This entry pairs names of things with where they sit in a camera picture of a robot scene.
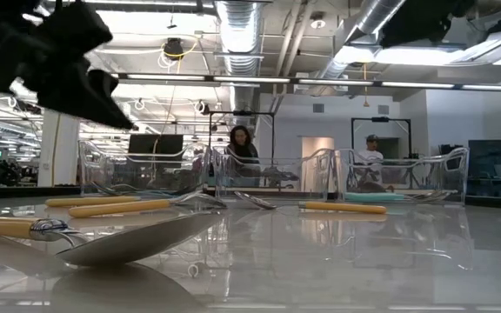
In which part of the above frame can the black ceiling dome camera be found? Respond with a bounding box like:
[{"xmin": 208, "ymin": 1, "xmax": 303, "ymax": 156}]
[{"xmin": 163, "ymin": 37, "xmax": 186, "ymax": 61}]

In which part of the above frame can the clear plastic bin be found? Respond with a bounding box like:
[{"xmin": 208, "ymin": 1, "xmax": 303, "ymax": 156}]
[
  {"xmin": 336, "ymin": 146, "xmax": 471, "ymax": 206},
  {"xmin": 77, "ymin": 139, "xmax": 210, "ymax": 199},
  {"xmin": 210, "ymin": 146, "xmax": 337, "ymax": 203}
]

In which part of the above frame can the black camera stand frame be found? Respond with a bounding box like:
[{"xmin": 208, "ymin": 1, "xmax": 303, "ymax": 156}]
[
  {"xmin": 208, "ymin": 110, "xmax": 277, "ymax": 163},
  {"xmin": 350, "ymin": 116, "xmax": 413, "ymax": 160}
]

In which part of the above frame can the person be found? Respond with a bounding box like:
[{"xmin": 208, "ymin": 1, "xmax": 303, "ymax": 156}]
[
  {"xmin": 225, "ymin": 124, "xmax": 261, "ymax": 177},
  {"xmin": 357, "ymin": 133, "xmax": 385, "ymax": 183}
]

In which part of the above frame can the silver spoon mint handle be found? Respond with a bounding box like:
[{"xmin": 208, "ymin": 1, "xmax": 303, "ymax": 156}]
[{"xmin": 344, "ymin": 191, "xmax": 435, "ymax": 203}]

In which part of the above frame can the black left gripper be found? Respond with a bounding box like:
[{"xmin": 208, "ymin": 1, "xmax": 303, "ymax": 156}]
[{"xmin": 0, "ymin": 0, "xmax": 137, "ymax": 131}]

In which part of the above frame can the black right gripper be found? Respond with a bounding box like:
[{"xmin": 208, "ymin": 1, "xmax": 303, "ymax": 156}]
[{"xmin": 378, "ymin": 0, "xmax": 478, "ymax": 50}]

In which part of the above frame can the silver ventilation duct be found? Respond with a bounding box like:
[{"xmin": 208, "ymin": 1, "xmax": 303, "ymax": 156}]
[
  {"xmin": 315, "ymin": 0, "xmax": 408, "ymax": 95},
  {"xmin": 214, "ymin": 0, "xmax": 264, "ymax": 116}
]

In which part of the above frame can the dark monitor on stand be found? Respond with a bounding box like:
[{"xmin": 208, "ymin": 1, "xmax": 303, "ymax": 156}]
[{"xmin": 467, "ymin": 138, "xmax": 501, "ymax": 181}]

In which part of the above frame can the long linear ceiling light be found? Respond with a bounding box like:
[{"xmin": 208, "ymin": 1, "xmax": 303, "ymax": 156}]
[{"xmin": 115, "ymin": 72, "xmax": 501, "ymax": 94}]

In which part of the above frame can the black monitor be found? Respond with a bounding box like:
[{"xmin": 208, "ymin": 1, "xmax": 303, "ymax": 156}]
[{"xmin": 127, "ymin": 133, "xmax": 185, "ymax": 169}]

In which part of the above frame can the white pillar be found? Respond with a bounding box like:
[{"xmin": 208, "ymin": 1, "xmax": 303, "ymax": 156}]
[{"xmin": 37, "ymin": 108, "xmax": 81, "ymax": 188}]

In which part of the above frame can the silver spoon orange handle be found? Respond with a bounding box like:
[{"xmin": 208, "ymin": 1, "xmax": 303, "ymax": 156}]
[
  {"xmin": 0, "ymin": 211, "xmax": 227, "ymax": 268},
  {"xmin": 232, "ymin": 190, "xmax": 388, "ymax": 216},
  {"xmin": 44, "ymin": 193, "xmax": 208, "ymax": 209},
  {"xmin": 68, "ymin": 190, "xmax": 229, "ymax": 220}
]

